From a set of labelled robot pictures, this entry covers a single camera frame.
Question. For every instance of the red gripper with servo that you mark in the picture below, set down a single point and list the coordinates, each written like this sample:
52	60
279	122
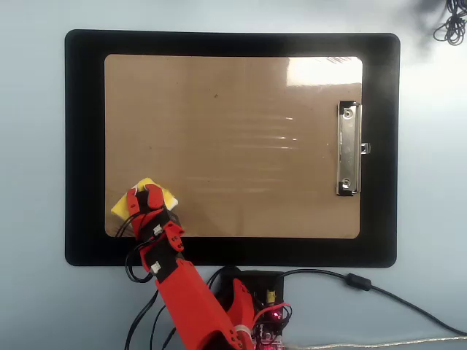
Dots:
149	220

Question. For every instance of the yellow sponge with black knob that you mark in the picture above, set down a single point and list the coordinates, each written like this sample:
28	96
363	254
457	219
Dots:
120	208

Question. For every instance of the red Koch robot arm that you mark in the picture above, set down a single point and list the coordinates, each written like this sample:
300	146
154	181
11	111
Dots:
193	302

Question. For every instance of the brown clipboard board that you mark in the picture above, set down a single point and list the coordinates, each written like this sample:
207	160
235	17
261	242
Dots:
255	146

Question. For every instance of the controller board with LED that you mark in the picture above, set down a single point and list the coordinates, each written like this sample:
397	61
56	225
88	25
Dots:
271	315

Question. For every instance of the black mat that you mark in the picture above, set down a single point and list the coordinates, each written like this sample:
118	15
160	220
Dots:
84	109

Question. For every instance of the metal clipboard clip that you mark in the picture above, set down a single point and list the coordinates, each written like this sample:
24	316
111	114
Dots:
348	153

